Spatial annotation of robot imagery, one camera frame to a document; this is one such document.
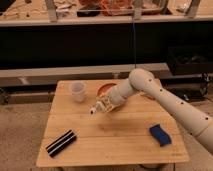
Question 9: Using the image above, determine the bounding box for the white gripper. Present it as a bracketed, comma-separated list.
[94, 95, 115, 113]

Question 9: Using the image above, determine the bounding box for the clear plastic bottle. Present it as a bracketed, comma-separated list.
[90, 101, 104, 114]

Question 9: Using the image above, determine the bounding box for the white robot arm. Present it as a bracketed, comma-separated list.
[94, 68, 213, 155]

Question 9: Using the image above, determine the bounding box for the orange bowl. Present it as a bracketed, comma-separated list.
[97, 83, 116, 96]

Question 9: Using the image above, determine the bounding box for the translucent plastic cup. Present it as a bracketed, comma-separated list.
[69, 81, 86, 103]

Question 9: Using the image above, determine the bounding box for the orange carrot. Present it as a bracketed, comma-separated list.
[140, 93, 155, 100]

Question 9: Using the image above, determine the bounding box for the wooden table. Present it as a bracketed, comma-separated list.
[37, 80, 189, 167]

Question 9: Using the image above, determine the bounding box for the black white striped block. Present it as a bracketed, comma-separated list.
[46, 130, 77, 157]

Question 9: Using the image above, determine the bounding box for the blue sponge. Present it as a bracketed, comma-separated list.
[149, 124, 172, 147]

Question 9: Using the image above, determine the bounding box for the black bin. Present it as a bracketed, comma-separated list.
[166, 45, 213, 75]

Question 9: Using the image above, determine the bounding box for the blue hanging cable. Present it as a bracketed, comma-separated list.
[131, 16, 138, 69]

